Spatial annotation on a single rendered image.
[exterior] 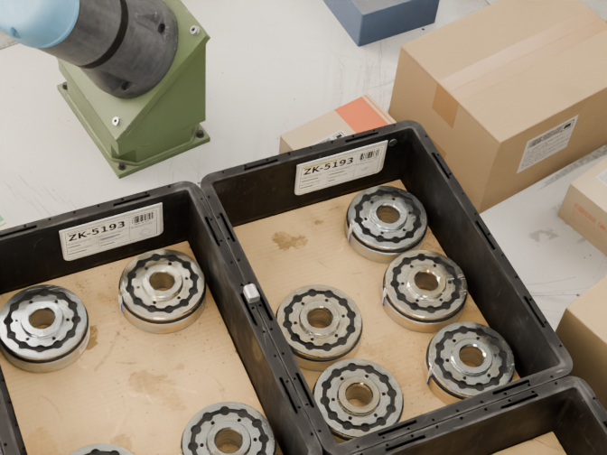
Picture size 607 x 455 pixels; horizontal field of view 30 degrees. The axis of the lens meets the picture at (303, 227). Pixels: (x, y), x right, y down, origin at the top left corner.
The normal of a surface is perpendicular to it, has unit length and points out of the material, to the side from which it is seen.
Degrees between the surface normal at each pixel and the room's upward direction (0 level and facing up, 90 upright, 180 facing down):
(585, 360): 90
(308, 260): 0
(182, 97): 90
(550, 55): 0
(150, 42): 57
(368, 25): 90
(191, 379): 0
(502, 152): 90
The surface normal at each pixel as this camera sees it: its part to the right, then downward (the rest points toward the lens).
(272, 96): 0.07, -0.61
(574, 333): -0.76, 0.48
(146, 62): 0.46, 0.48
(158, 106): 0.54, 0.69
